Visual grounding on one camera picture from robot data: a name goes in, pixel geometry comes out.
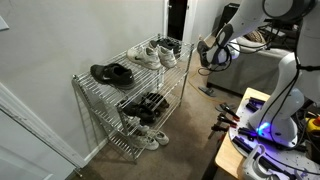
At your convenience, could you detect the white sneaker black swoosh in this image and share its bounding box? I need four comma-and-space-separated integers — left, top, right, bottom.
126, 46, 163, 71

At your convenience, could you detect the small white shoe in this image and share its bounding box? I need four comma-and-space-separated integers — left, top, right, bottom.
125, 114, 143, 133
136, 123, 152, 134

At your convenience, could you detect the light grey sneaker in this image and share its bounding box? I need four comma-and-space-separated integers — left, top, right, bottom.
129, 134, 160, 152
148, 129, 170, 147

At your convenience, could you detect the black clamp metal bar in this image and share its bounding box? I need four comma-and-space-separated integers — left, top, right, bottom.
208, 123, 231, 140

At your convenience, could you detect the chrome wire shoe rack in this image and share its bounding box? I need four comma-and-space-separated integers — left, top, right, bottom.
71, 33, 194, 164

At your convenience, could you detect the white baseboard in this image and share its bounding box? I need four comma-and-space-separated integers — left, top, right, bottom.
83, 135, 112, 163

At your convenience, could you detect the black striped slide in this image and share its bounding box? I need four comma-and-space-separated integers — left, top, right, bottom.
122, 101, 158, 127

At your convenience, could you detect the white VR controller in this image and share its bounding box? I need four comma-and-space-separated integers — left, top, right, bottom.
241, 143, 268, 180

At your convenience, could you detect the patterned cushion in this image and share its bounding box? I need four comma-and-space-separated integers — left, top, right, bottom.
244, 29, 268, 45

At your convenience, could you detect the yellow emergency stop button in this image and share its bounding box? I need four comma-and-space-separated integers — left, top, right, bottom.
305, 114, 320, 134

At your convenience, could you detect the dark grey shoe white sole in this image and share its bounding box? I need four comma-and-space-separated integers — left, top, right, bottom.
196, 39, 212, 68

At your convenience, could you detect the black clamp orange tip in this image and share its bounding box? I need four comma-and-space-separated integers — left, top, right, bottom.
219, 102, 241, 122
216, 113, 238, 129

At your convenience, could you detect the dark grey sneaker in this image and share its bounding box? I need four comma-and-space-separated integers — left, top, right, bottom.
157, 37, 183, 59

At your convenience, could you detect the dark equipment pile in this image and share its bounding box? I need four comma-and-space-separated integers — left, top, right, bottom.
263, 19, 296, 51

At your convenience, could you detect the white panel door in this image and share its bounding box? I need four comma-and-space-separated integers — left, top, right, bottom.
0, 81, 88, 180

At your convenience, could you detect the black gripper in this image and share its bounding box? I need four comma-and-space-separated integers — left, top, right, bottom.
209, 46, 221, 66

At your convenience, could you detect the black shoe white swoosh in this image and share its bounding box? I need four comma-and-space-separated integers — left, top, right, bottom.
89, 62, 137, 91

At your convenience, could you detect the white wall switch plate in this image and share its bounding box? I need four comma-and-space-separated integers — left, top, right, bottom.
0, 14, 10, 33

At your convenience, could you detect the grey couch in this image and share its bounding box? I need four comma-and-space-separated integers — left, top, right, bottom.
206, 36, 292, 98

